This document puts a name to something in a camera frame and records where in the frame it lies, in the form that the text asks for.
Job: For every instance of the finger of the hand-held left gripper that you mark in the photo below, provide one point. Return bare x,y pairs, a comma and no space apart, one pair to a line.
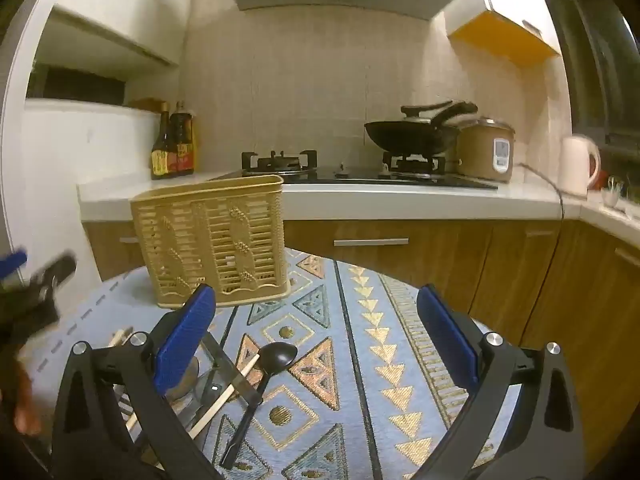
12,262
55,272

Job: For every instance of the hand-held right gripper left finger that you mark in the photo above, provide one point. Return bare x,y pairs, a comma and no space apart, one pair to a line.
185,332

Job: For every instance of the wide dark sauce bottle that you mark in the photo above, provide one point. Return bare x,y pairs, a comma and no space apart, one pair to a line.
182,150

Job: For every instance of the brown rice cooker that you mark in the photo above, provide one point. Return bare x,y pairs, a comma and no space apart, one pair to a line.
482,152

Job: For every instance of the slim dark sauce bottle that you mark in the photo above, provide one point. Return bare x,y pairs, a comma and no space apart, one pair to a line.
160,155

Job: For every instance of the person's left hand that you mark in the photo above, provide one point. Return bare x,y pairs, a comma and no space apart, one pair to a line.
27,405

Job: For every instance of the yellow bottle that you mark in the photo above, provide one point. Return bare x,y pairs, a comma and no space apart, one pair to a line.
195,145

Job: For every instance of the clear glass cup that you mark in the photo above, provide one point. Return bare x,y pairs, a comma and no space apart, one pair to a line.
612,194

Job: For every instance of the yellow wall cabinet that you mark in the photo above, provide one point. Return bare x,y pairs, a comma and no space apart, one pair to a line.
500,35

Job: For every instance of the metal utensil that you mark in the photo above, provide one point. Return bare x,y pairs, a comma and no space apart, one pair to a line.
225,375

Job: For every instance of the black pan lid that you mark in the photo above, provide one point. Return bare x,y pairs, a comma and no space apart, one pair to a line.
420,112

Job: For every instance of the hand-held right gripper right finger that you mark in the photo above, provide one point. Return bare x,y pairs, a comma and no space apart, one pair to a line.
450,340

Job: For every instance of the black plastic spoon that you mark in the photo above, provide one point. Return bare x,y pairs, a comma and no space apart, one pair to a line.
277,357

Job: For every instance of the beige plastic utensil basket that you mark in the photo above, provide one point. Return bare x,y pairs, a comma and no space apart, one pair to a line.
210,240

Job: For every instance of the white electric kettle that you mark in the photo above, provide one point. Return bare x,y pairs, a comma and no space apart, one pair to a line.
575,165

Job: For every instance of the dark window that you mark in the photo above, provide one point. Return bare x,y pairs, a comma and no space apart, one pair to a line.
600,60

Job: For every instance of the white wall cabinet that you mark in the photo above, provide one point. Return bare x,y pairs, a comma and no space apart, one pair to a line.
110,25

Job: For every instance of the black wok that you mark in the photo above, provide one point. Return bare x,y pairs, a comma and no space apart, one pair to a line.
410,137

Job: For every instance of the brown wooden board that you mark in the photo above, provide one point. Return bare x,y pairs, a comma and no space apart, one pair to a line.
147,104

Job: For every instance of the black glass gas stove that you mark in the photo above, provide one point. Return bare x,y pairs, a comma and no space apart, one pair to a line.
350,175

